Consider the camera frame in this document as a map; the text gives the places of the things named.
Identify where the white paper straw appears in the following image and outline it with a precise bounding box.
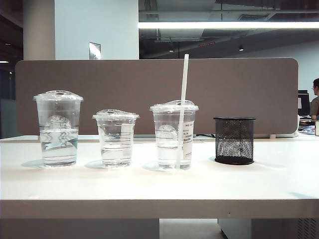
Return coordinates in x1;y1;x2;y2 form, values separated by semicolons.
175;53;190;170

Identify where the medium clear labelled plastic cup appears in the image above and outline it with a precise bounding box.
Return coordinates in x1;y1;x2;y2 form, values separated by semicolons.
149;99;200;170

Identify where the small clear plastic cup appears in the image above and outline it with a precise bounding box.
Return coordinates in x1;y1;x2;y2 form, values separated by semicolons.
91;108;140;168

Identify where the large clear plastic cup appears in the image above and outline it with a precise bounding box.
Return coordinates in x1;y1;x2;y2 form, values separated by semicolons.
32;90;84;168

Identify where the brown desk divider panel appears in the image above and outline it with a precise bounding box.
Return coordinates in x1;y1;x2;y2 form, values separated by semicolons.
15;57;300;135

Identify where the black mesh pen holder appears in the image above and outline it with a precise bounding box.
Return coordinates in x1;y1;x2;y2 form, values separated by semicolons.
213;116;257;165

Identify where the long white ceiling light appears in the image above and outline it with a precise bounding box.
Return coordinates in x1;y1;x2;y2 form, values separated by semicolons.
138;20;319;29

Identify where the dark computer monitor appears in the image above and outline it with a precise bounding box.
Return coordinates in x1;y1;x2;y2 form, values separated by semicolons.
298;90;312;117

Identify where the grey under-desk cabinet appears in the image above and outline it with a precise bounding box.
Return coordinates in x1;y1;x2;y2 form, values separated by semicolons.
217;218;319;239

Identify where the person in olive shirt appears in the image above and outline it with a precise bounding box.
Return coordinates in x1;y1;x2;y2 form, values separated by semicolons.
310;78;319;121

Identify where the silver wall sign plate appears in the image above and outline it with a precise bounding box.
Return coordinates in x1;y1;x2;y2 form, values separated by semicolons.
88;41;102;61

